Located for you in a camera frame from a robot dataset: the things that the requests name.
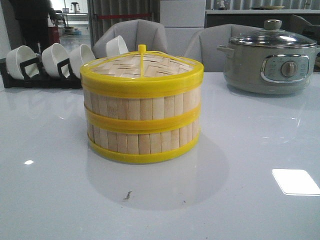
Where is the right grey upholstered chair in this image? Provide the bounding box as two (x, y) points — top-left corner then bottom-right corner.
(183, 24), (259, 72)

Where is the bamboo steamer drawer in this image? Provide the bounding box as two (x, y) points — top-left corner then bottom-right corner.
(87, 119), (200, 164)
(83, 86), (201, 134)

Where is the black bowl rack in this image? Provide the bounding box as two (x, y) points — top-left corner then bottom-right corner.
(0, 57), (82, 89)

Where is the grey upholstered chair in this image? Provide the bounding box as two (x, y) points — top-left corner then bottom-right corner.
(183, 24), (259, 72)
(92, 19), (168, 58)

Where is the white bowl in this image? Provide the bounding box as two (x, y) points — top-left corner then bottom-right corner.
(41, 43), (69, 78)
(5, 45), (37, 80)
(69, 44), (95, 79)
(105, 35), (129, 57)

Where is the yellow rimmed bamboo steamer lid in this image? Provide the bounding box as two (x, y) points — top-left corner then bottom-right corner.
(80, 44), (204, 99)

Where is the white cabinet in background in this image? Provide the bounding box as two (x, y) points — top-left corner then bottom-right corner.
(160, 0), (206, 56)

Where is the left grey upholstered chair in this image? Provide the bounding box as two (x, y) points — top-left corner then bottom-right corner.
(92, 19), (168, 58)

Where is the glass pot lid with knob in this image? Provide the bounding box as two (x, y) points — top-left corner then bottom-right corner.
(229, 19), (317, 48)

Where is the red bin in background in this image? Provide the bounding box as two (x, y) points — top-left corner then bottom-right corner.
(48, 26), (60, 46)

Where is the person in dark clothes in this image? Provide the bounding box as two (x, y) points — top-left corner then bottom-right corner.
(10, 0), (57, 54)

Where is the grey-green electric cooking pot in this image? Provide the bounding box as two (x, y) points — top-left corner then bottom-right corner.
(217, 43), (320, 95)

